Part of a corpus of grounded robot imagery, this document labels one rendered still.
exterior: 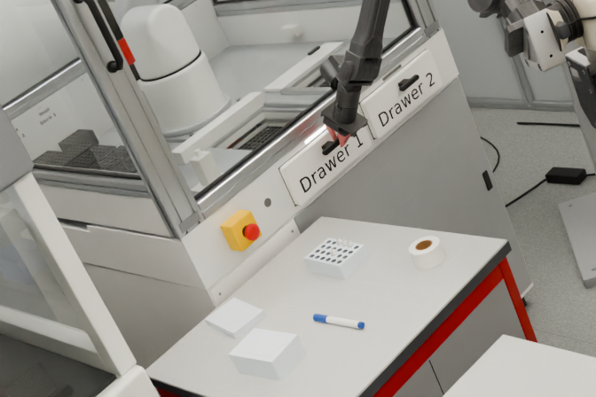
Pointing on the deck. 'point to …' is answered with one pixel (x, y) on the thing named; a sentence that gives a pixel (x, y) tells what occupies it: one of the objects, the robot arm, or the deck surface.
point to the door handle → (101, 30)
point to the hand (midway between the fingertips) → (340, 142)
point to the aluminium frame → (119, 114)
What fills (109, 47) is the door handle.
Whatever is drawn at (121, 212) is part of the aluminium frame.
